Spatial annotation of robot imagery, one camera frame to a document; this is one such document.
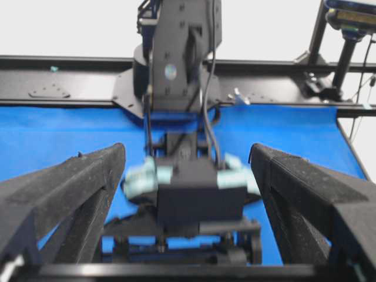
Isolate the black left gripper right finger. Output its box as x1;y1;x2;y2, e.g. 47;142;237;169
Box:
249;143;375;281

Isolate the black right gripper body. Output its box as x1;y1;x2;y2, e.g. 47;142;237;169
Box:
102;204;263;264

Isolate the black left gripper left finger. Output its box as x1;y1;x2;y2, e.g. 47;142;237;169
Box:
1;143;126;281

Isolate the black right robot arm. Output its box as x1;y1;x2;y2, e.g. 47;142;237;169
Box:
103;1;262;266

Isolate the blue table cloth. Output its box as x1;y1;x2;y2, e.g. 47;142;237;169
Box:
0;102;370;265

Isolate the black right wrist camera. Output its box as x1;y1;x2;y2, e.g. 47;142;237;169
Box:
156;157;247;226

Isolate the black aluminium frame rail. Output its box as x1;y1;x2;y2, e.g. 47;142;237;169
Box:
1;56;375;118

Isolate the black camera stand post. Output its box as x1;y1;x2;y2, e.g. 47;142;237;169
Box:
295;0;376;102

